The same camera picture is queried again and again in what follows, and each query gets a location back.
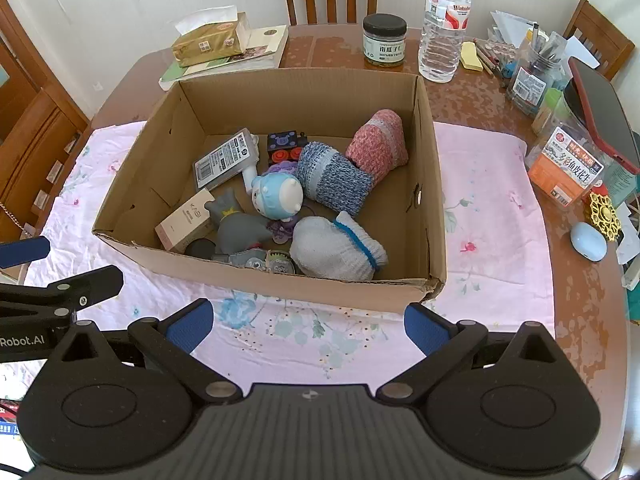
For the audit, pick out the light blue small case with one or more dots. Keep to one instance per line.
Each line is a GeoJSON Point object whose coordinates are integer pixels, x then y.
{"type": "Point", "coordinates": [589, 242]}

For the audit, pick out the bundle of loose pencils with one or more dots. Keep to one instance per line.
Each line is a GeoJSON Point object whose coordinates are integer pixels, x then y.
{"type": "Point", "coordinates": [492, 57]}

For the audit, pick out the golden tissue pack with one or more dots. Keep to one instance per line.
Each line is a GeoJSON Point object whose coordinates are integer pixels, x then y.
{"type": "Point", "coordinates": [210, 47]}

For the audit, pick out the clear pen holder with pens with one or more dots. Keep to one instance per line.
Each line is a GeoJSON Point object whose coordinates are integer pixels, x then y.
{"type": "Point", "coordinates": [535, 80]}

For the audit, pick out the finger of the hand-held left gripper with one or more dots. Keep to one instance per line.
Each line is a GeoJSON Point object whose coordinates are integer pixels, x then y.
{"type": "Point", "coordinates": [22, 253]}
{"type": "Point", "coordinates": [95, 282]}

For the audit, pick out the green cover book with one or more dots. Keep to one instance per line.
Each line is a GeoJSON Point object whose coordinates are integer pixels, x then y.
{"type": "Point", "coordinates": [172, 76]}

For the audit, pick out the tablet in red case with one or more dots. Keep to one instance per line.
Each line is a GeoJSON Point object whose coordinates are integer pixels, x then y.
{"type": "Point", "coordinates": [600, 105]}

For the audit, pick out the grey cat toy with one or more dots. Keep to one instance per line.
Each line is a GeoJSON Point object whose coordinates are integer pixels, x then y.
{"type": "Point", "coordinates": [240, 230]}

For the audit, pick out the purple crochet flower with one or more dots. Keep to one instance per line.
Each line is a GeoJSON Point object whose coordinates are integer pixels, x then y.
{"type": "Point", "coordinates": [280, 230]}

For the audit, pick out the glass jar black lid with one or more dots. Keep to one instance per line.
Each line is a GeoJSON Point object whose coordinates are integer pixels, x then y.
{"type": "Point", "coordinates": [384, 45]}

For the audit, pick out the green plastic container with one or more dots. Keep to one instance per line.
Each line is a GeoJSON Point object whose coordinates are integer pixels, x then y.
{"type": "Point", "coordinates": [550, 105]}

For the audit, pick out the teal plastic container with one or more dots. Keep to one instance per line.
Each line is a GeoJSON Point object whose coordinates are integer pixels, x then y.
{"type": "Point", "coordinates": [620, 180]}

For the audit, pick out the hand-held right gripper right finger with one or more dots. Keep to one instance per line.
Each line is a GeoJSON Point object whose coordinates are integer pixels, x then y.
{"type": "Point", "coordinates": [425, 332]}

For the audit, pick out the pink and blue knit sock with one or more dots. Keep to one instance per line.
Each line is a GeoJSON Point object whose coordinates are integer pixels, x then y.
{"type": "Point", "coordinates": [330, 175]}

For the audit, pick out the blue and white doll toy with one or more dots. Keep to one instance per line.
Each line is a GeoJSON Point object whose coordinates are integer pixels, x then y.
{"type": "Point", "coordinates": [280, 192]}

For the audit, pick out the gold ornament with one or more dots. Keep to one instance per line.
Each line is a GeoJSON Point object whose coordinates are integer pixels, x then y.
{"type": "Point", "coordinates": [602, 210]}

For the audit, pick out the black toy with red wheels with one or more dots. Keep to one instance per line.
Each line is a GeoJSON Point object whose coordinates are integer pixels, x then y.
{"type": "Point", "coordinates": [285, 147]}

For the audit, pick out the small grey printed tin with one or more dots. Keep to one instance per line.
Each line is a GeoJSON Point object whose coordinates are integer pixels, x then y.
{"type": "Point", "coordinates": [279, 262]}

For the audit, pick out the clear water bottle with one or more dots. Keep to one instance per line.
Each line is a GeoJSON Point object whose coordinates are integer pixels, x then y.
{"type": "Point", "coordinates": [440, 45]}

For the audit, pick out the yellow sticky notes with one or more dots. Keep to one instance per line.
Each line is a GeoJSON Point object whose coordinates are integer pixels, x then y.
{"type": "Point", "coordinates": [471, 56]}

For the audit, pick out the brown cardboard box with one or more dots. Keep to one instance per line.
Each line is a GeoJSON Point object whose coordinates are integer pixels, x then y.
{"type": "Point", "coordinates": [145, 170]}

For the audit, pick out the white folded paper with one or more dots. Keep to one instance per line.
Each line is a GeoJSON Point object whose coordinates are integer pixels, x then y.
{"type": "Point", "coordinates": [510, 22]}

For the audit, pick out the beige cover book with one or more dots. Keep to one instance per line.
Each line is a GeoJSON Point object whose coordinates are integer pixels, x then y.
{"type": "Point", "coordinates": [260, 45]}

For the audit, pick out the clear box orange label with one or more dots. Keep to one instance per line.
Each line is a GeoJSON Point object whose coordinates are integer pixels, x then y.
{"type": "Point", "coordinates": [565, 165]}

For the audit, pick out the clear plastic case barcode label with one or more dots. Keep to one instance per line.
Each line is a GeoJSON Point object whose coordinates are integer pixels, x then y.
{"type": "Point", "coordinates": [225, 160]}

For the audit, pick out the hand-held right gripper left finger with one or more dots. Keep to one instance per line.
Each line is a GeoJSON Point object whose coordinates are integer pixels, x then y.
{"type": "Point", "coordinates": [192, 327]}

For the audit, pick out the pink floral tablecloth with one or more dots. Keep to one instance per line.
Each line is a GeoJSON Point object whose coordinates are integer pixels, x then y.
{"type": "Point", "coordinates": [490, 240]}

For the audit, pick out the small beige carton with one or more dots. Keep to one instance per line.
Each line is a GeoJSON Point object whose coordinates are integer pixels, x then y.
{"type": "Point", "coordinates": [182, 222]}

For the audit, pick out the white knit sock blue stripe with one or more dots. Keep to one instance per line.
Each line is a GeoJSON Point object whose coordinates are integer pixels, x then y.
{"type": "Point", "coordinates": [330, 250]}

